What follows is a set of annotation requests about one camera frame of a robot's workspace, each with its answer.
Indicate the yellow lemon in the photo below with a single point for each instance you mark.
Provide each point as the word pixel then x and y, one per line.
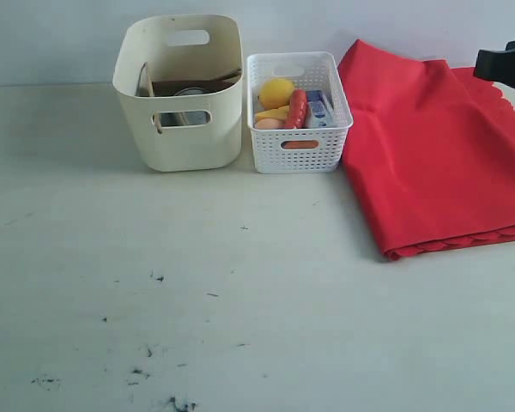
pixel 276 93

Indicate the cream plastic bin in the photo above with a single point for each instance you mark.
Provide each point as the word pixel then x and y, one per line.
pixel 182 47

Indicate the red tablecloth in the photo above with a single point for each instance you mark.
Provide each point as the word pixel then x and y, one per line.
pixel 430 155

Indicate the yellow cheese wedge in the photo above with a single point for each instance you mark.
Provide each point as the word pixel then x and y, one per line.
pixel 280 113

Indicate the blue milk carton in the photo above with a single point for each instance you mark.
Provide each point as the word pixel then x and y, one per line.
pixel 319 113

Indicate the pale green ceramic bowl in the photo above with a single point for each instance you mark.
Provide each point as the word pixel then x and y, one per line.
pixel 168 119

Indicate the brown wooden plate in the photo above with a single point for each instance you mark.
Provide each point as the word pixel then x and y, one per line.
pixel 182 87

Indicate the silver table knife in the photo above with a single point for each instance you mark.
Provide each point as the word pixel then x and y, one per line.
pixel 231 76

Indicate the wooden chopstick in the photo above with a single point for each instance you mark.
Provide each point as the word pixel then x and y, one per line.
pixel 156 121
pixel 145 84

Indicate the stainless steel cup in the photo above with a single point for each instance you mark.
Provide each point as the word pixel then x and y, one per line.
pixel 191 92

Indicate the fried chicken nugget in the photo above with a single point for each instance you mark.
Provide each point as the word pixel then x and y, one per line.
pixel 300 144

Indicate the brown egg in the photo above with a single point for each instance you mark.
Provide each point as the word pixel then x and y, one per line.
pixel 269 124

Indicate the white woven plastic basket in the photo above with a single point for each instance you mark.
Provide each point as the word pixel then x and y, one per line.
pixel 307 71

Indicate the red sausage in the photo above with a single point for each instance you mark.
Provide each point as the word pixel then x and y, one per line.
pixel 297 110

